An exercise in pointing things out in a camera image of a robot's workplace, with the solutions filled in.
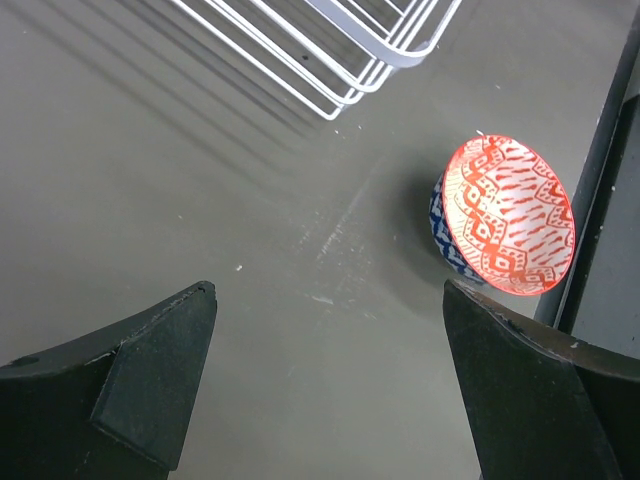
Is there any red geometric pattern bowl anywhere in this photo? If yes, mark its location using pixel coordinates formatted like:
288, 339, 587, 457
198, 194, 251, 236
428, 134, 576, 296

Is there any white wire dish rack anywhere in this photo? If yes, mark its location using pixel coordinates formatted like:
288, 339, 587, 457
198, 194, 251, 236
171, 0, 461, 121

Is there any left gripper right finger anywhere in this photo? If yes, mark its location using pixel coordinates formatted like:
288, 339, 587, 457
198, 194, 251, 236
442, 280, 639, 479

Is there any black mounting base rail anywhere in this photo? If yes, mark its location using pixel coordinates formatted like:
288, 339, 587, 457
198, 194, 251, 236
534, 21, 639, 358

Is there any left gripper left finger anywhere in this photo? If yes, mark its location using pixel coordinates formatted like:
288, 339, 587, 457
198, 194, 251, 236
1, 281, 217, 479

